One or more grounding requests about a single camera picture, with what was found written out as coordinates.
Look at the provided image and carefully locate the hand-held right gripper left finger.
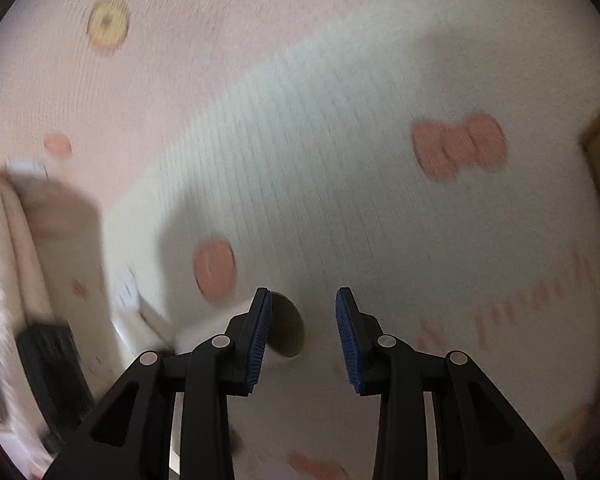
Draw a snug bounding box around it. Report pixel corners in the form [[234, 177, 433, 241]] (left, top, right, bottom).
[[42, 287, 273, 480]]

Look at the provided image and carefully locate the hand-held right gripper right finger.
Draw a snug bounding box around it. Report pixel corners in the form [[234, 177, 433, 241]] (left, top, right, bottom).
[[335, 287, 566, 480]]

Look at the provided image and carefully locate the small white box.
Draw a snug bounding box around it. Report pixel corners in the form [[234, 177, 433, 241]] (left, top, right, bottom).
[[111, 265, 173, 351]]

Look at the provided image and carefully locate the beige cloth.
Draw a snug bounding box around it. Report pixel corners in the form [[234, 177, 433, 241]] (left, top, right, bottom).
[[0, 180, 48, 326]]

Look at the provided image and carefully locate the printed blanket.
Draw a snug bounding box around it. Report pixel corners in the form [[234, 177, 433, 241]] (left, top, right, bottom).
[[0, 0, 600, 480]]

